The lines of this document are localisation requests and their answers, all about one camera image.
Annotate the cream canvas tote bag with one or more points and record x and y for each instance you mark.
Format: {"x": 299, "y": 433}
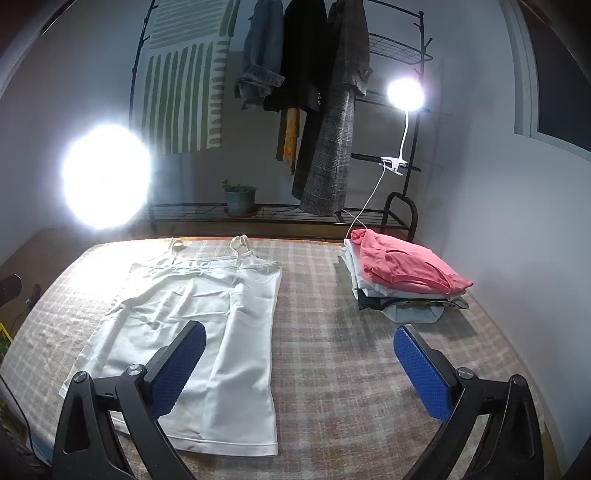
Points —
{"x": 231, "y": 323}

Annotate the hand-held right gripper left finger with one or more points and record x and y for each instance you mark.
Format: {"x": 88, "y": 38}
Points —
{"x": 180, "y": 364}

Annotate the black metal clothes rack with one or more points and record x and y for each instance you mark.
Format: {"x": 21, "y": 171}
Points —
{"x": 397, "y": 50}

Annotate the black device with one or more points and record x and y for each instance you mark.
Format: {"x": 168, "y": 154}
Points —
{"x": 9, "y": 288}

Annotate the round bright lamp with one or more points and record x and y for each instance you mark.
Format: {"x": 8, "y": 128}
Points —
{"x": 107, "y": 177}

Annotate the pink folded garment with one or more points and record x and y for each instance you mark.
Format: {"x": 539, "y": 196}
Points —
{"x": 397, "y": 263}

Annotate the plaid blanket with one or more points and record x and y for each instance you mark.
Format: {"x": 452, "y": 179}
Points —
{"x": 332, "y": 350}

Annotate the dark folded garment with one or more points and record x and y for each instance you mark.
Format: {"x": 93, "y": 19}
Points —
{"x": 374, "y": 302}

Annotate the black coat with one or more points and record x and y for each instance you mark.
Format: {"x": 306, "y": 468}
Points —
{"x": 302, "y": 50}

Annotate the grey plaid coat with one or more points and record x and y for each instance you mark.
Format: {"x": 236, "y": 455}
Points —
{"x": 334, "y": 147}

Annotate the potted plant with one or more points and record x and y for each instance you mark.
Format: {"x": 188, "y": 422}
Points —
{"x": 240, "y": 199}

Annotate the white clip lamp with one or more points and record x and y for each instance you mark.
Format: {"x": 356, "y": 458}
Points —
{"x": 405, "y": 94}

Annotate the window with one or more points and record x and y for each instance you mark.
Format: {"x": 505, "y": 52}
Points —
{"x": 563, "y": 92}

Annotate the black chair backrest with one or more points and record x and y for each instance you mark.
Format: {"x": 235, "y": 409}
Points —
{"x": 412, "y": 207}

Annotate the green striped wall hanging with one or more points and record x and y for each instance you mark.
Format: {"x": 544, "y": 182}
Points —
{"x": 184, "y": 92}

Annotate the yellow scarf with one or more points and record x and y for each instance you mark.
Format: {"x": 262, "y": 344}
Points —
{"x": 290, "y": 138}

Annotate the light blue folded garment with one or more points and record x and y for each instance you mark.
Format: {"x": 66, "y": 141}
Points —
{"x": 411, "y": 314}

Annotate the denim jacket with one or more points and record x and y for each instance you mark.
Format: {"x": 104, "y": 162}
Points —
{"x": 263, "y": 50}

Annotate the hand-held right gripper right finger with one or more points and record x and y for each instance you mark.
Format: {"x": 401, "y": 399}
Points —
{"x": 420, "y": 369}

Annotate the white folded garment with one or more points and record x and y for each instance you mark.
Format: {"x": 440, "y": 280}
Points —
{"x": 353, "y": 267}

